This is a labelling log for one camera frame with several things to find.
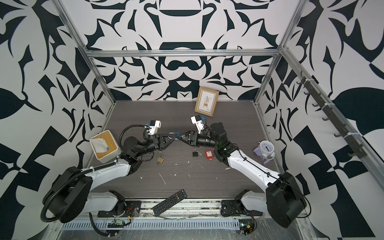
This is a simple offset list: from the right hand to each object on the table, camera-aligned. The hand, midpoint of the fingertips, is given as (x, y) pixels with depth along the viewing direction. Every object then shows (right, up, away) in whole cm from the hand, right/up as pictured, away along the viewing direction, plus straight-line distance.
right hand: (179, 138), depth 68 cm
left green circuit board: (-28, -38, 0) cm, 48 cm away
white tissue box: (-46, -8, +22) cm, 51 cm away
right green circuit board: (+31, -41, +3) cm, 52 cm away
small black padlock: (+8, -13, +23) cm, 28 cm away
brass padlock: (-13, -16, +22) cm, 30 cm away
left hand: (-1, +2, 0) cm, 2 cm away
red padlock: (+16, -13, +23) cm, 31 cm away
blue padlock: (-1, +2, +2) cm, 3 cm away
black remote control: (-5, -33, +8) cm, 34 cm away
